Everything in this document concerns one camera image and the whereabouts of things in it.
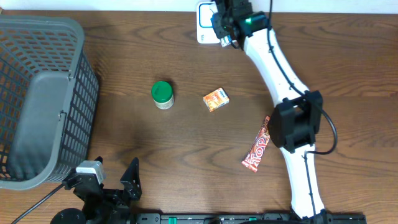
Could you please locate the white Panadol medicine box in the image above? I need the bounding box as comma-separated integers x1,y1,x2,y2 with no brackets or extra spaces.
220,35,232,47

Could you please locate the orange small carton box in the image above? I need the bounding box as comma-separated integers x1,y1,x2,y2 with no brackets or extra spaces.
203,88,230,112

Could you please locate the green lid jar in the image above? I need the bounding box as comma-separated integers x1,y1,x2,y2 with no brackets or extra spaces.
151,81,174,110

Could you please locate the red chocolate bar wrapper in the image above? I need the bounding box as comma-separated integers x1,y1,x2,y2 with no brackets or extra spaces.
241,116,271,173

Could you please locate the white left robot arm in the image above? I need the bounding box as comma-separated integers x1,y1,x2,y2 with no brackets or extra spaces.
51,157,142,223

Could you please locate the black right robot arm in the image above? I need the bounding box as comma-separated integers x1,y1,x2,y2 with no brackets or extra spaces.
211,0,325,220

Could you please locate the dark grey plastic basket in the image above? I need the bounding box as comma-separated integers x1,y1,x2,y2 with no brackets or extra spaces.
1,16,99,190

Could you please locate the black left camera cable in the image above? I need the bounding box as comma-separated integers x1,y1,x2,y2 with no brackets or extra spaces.
11,183,66,224

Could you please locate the black camera cable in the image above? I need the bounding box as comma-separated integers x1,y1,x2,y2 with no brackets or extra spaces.
266,0,338,218
11,183,66,224

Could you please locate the black right camera cable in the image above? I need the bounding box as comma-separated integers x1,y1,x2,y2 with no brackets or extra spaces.
266,0,338,218

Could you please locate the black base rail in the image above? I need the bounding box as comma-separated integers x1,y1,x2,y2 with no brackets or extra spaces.
132,212,367,224

